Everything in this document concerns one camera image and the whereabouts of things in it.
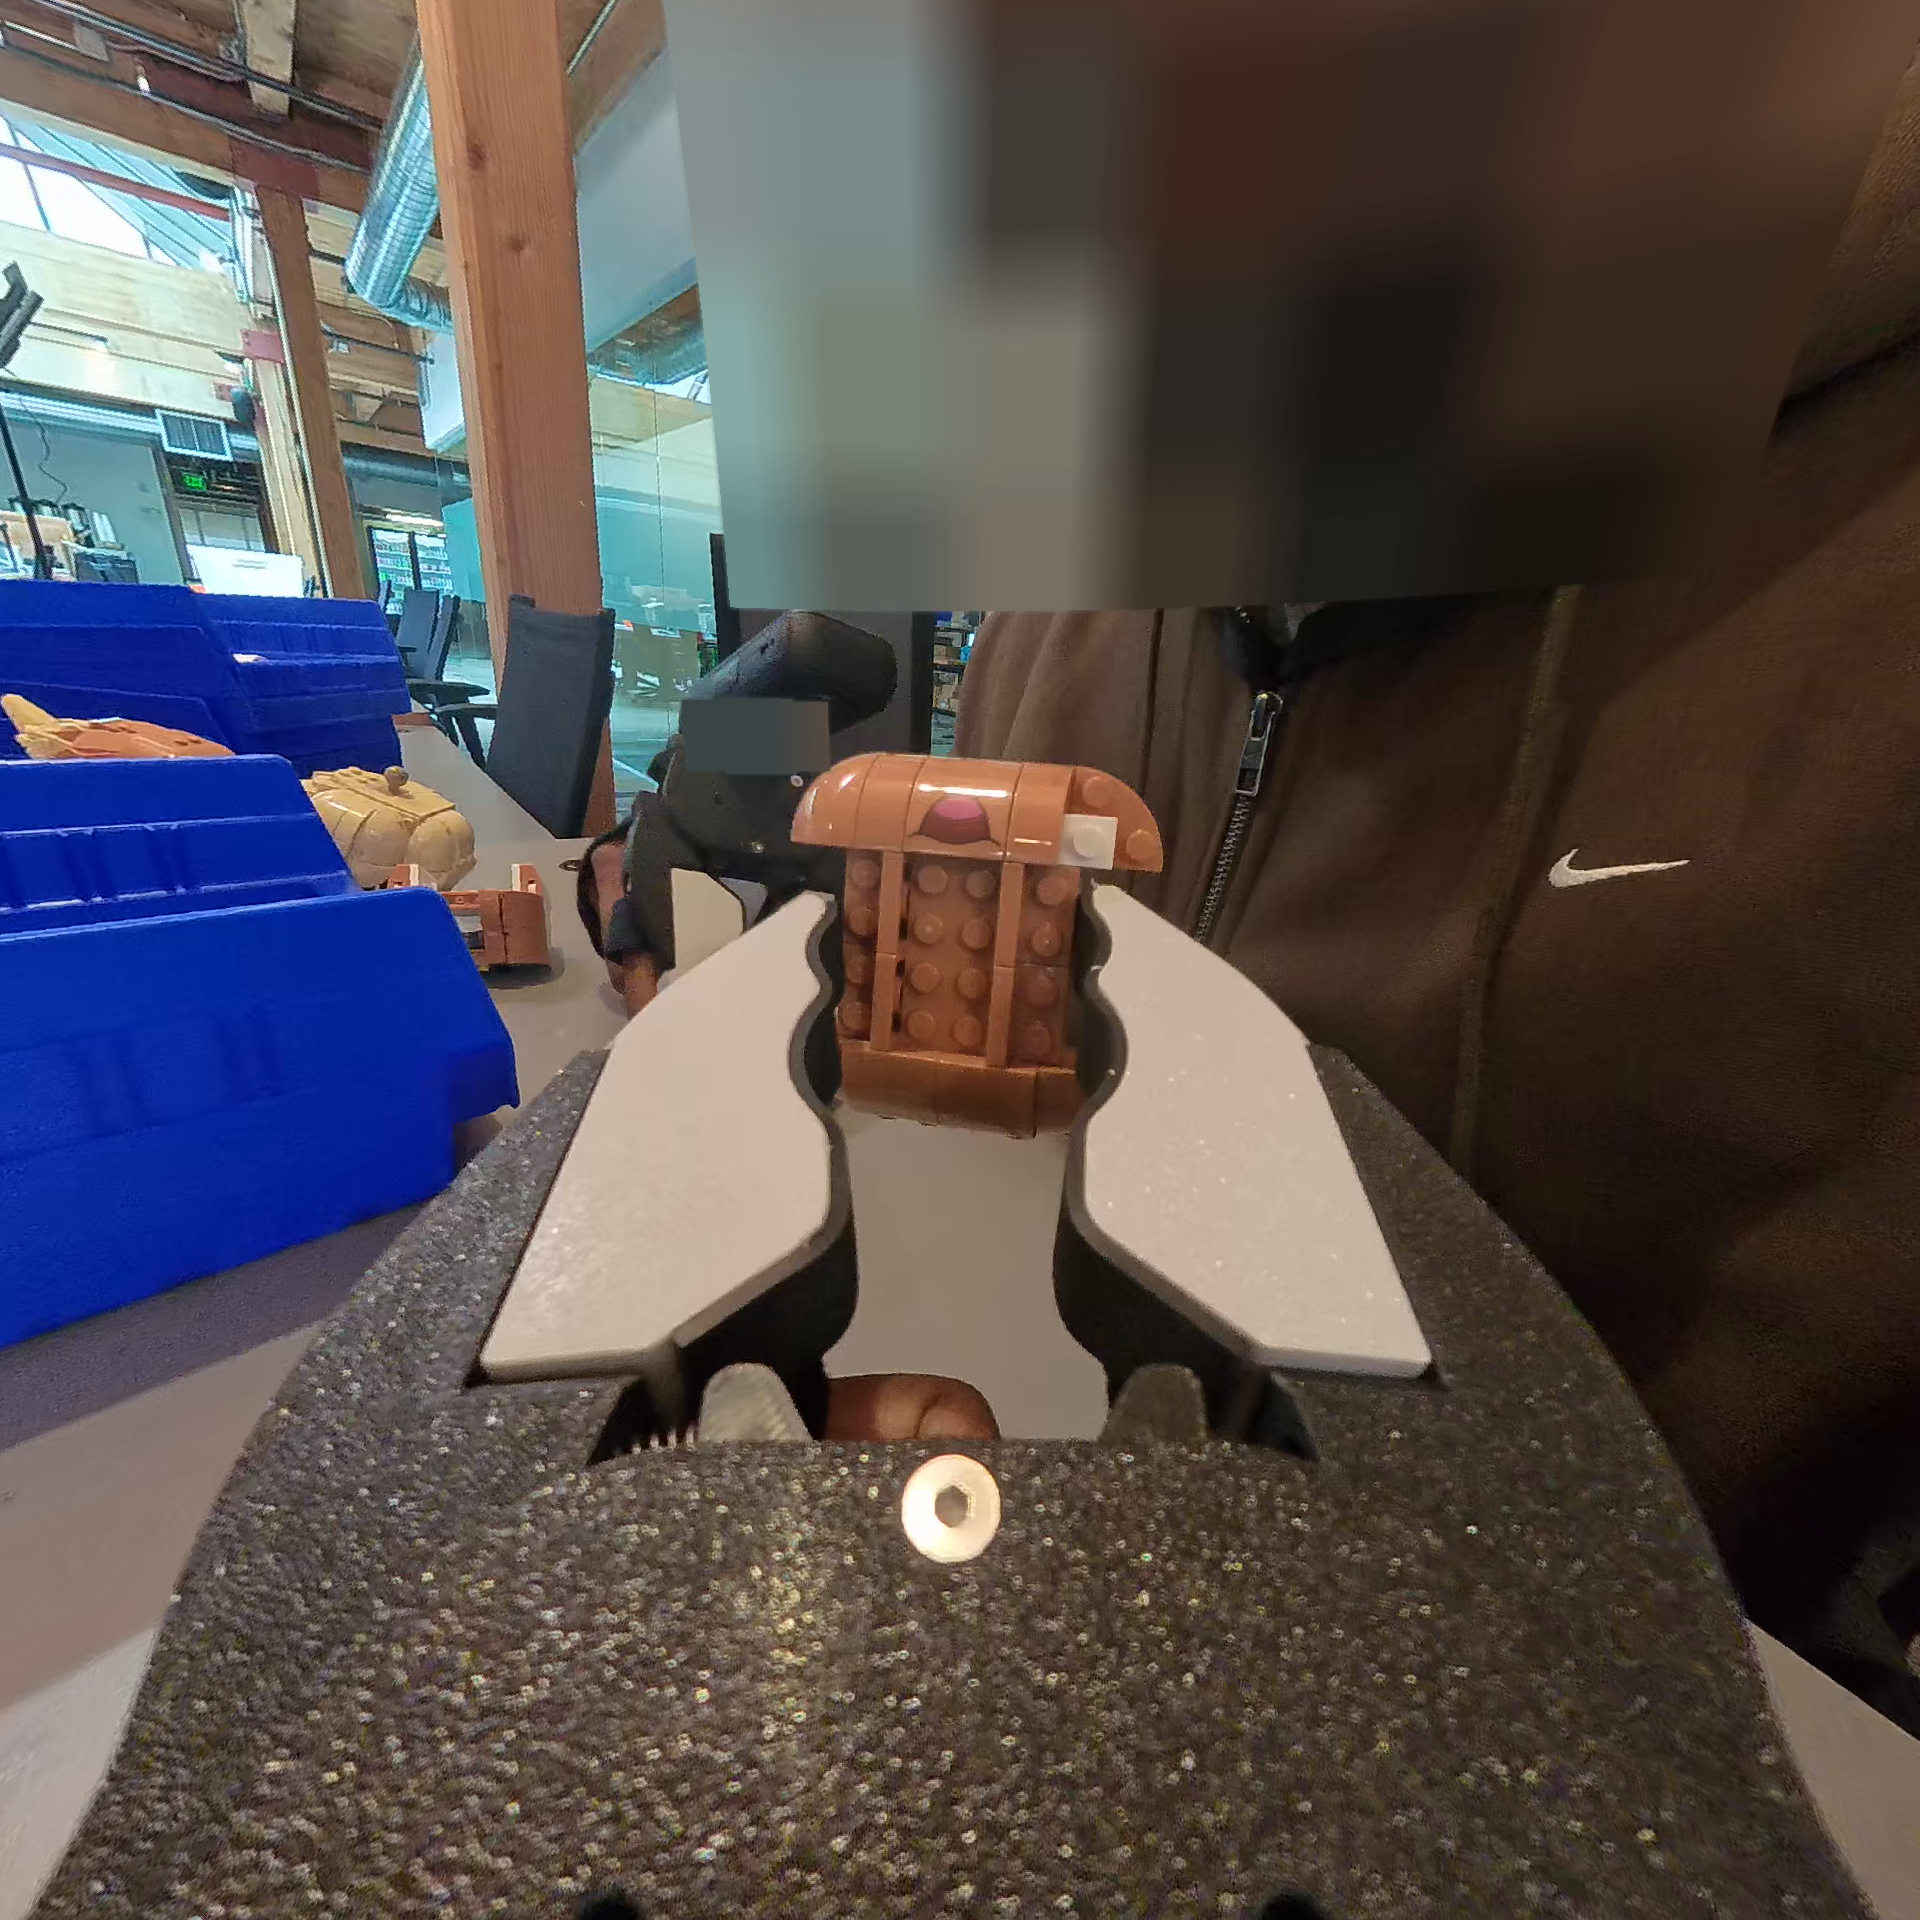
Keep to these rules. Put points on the brown hooded jacket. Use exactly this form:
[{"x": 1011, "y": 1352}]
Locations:
[{"x": 1591, "y": 1170}]

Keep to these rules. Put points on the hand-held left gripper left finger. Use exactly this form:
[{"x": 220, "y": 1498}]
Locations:
[{"x": 677, "y": 1201}]

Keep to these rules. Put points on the black office chair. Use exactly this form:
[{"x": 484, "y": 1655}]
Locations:
[{"x": 556, "y": 721}]

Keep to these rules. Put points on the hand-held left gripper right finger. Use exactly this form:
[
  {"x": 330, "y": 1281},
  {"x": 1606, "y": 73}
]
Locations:
[{"x": 1247, "y": 1201}]

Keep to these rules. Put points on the brown lego assembly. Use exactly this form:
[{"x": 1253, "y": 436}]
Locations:
[{"x": 961, "y": 930}]

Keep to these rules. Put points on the wooden pillar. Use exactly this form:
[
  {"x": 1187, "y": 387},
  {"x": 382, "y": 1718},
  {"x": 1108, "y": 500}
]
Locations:
[{"x": 517, "y": 361}]

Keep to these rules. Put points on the stacked blue plastic bins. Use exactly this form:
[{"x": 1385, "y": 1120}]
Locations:
[{"x": 211, "y": 667}]

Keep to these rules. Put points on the large blue plastic bin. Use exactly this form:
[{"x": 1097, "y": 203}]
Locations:
[{"x": 211, "y": 1051}]

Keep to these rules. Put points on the tan and orange lego model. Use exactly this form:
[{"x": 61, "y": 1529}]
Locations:
[{"x": 106, "y": 731}]

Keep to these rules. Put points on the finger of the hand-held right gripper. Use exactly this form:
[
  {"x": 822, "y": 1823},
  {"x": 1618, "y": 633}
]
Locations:
[{"x": 707, "y": 919}]

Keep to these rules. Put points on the brown lego model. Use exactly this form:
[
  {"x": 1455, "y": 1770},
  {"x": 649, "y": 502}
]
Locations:
[{"x": 496, "y": 916}]

